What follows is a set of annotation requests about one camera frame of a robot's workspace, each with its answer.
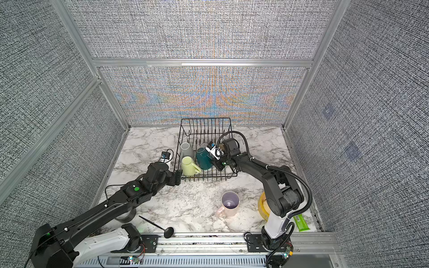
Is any dark green mug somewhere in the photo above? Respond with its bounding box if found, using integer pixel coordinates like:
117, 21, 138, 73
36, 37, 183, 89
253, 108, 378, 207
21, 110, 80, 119
196, 147, 212, 170

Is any light green mug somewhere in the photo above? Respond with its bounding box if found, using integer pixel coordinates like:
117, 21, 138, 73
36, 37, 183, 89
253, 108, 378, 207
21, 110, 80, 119
181, 156, 202, 176

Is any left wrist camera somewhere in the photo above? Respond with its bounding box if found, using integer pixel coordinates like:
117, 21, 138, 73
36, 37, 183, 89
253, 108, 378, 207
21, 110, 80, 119
159, 150, 172, 163

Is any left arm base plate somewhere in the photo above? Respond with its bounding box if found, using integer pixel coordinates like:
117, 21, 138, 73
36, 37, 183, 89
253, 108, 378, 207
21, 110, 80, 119
111, 223, 159, 253

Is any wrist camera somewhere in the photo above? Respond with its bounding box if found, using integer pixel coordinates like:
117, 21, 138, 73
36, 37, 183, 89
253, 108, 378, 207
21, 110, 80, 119
159, 150, 172, 163
205, 141, 223, 160

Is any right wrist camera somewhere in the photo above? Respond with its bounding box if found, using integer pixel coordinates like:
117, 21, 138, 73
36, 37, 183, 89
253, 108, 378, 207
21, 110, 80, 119
205, 141, 223, 160

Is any white ceramic mug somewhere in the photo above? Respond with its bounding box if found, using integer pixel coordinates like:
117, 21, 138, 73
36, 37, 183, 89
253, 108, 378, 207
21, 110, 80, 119
180, 142, 195, 160

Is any aluminium front rail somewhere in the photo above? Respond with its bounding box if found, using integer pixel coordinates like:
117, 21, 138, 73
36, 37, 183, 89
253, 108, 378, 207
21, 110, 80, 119
75, 232, 339, 268

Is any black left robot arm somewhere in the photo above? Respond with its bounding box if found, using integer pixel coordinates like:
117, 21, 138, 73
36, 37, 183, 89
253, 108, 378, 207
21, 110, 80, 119
28, 162, 182, 268

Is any pink purple mug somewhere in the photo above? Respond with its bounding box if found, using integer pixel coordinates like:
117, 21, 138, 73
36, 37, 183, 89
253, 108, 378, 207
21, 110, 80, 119
215, 191, 240, 217

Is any yellow bowl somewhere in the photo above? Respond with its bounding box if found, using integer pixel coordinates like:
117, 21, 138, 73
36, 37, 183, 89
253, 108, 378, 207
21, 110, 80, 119
258, 192, 271, 221

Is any green snack packet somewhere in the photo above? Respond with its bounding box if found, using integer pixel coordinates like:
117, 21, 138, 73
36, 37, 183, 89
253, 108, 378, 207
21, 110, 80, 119
293, 214, 310, 232

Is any black ladle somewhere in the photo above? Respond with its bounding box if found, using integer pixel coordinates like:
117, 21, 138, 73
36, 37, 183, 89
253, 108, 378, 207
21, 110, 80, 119
139, 216, 174, 239

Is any black wire dish rack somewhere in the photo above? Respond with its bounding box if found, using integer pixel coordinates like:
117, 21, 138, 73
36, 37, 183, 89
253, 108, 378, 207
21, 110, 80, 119
174, 117, 238, 182

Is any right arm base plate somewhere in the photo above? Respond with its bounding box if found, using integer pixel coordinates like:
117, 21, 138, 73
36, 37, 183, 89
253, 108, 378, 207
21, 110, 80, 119
243, 232, 293, 253

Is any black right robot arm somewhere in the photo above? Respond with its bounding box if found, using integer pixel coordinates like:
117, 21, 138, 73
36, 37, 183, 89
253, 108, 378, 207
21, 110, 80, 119
205, 131, 313, 251

